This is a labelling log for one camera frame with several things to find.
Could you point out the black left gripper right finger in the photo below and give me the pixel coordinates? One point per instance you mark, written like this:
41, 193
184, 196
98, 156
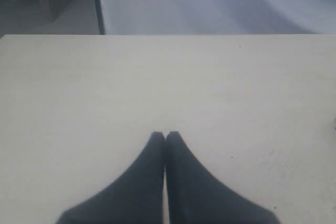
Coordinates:
196, 196

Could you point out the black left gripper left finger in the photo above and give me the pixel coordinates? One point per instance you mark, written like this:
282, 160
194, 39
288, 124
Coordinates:
135, 197

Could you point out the white backdrop cloth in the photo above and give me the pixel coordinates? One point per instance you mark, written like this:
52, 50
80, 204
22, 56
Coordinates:
172, 17

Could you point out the black backdrop stand pole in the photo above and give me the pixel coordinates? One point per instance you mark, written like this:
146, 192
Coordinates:
99, 14

